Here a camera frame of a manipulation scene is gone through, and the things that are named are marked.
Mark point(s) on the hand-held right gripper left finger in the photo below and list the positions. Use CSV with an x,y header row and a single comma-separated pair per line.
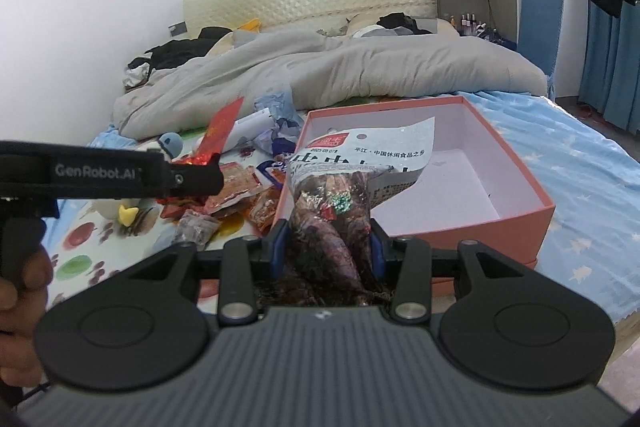
x,y
278,249

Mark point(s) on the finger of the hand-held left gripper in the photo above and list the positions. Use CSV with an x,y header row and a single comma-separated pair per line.
x,y
197,177

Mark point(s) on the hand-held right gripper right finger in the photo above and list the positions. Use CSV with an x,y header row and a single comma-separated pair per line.
x,y
378,252

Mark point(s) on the pile of mixed snack packets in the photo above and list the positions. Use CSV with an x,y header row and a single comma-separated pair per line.
x,y
235,187

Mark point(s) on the red foil snack packet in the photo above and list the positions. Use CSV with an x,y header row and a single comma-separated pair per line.
x,y
220,127

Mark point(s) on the white packet of dark snacks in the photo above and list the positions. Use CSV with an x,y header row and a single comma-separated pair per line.
x,y
330,187

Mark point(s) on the pink cardboard box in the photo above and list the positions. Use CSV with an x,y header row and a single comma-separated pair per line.
x,y
480,187

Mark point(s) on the person's left hand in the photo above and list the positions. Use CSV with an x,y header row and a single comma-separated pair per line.
x,y
20,337

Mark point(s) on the penguin plush toy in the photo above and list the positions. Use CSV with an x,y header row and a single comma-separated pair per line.
x,y
170,144

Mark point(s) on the fruit printed bed sheet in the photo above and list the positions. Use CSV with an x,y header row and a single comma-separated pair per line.
x,y
80,237

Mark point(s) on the white tube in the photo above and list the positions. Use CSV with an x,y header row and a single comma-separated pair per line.
x,y
252,124

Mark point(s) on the purple translucent wrapper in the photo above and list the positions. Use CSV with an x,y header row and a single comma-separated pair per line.
x,y
280,134

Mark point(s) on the light blue plastic wrapper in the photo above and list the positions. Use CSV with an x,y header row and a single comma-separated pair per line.
x,y
275,104

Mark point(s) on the white and black cloth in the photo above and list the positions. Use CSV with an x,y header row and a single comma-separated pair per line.
x,y
136,74

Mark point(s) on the black clothes heap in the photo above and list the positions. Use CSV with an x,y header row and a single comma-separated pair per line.
x,y
180,49

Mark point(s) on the grey duvet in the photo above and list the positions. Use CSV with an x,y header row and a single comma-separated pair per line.
x,y
350,67

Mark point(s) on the cream pillow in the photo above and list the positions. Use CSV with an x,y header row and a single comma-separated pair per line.
x,y
362,24

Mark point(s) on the black garment by pillow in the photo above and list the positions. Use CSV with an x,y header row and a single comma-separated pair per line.
x,y
400,23

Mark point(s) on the row of small bottles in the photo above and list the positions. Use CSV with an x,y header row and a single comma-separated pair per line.
x,y
467,24

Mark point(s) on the blue chair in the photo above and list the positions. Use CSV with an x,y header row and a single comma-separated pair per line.
x,y
540,27

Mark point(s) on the blue curtain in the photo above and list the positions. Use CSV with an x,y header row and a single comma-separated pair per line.
x,y
612,67

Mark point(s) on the dark wall switch panel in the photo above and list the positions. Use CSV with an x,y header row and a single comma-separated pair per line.
x,y
178,30

